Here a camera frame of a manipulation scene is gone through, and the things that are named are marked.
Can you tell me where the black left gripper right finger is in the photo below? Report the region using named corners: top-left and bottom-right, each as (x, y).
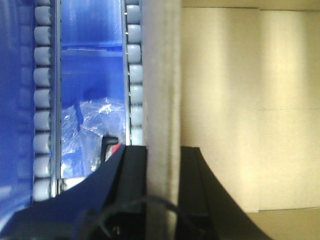
top-left (177, 146), bottom-right (270, 240)

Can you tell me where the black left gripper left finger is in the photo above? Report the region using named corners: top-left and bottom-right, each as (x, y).
top-left (0, 145), bottom-right (147, 240)

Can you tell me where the brown cardboard box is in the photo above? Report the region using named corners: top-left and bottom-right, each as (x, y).
top-left (141, 0), bottom-right (320, 240)

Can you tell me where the blue plastic crate below shelf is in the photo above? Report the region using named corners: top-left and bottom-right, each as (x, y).
top-left (0, 0), bottom-right (125, 229)

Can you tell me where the clear plastic bag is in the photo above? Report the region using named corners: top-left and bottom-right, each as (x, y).
top-left (61, 98), bottom-right (126, 178)

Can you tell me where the grey roller conveyor track outer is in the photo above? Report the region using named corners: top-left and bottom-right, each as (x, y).
top-left (32, 0), bottom-right (62, 202)

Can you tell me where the grey roller conveyor track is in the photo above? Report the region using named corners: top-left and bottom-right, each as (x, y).
top-left (121, 0), bottom-right (144, 146)
top-left (32, 0), bottom-right (62, 202)

